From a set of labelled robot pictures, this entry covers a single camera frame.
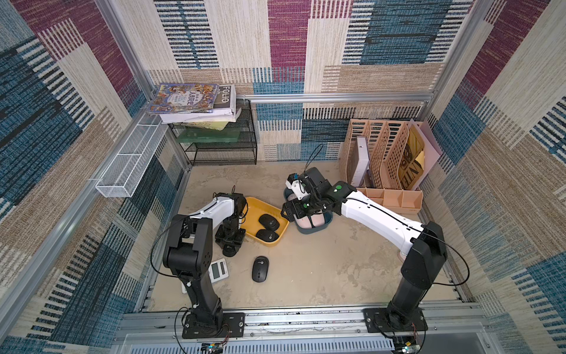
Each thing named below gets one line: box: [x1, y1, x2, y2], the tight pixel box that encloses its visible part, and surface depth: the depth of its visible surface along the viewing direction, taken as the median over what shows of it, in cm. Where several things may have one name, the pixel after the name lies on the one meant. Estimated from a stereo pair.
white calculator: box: [207, 258, 230, 284], surface depth 86 cm
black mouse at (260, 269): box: [252, 255, 270, 283], surface depth 85 cm
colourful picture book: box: [148, 82, 220, 115], surface depth 83 cm
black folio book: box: [212, 84, 237, 116], surface depth 86 cm
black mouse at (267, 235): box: [255, 229, 280, 243], surface depth 93 cm
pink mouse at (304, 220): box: [293, 212, 326, 229], surface depth 98 cm
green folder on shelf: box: [176, 126, 241, 144], surface depth 101 cm
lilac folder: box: [409, 118, 443, 191], surface depth 87 cm
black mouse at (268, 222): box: [258, 213, 281, 231], surface depth 98 cm
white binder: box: [350, 135, 370, 187], surface depth 99 cm
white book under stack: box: [158, 109, 237, 124], surface depth 82 cm
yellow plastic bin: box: [240, 196, 290, 246], surface depth 99 cm
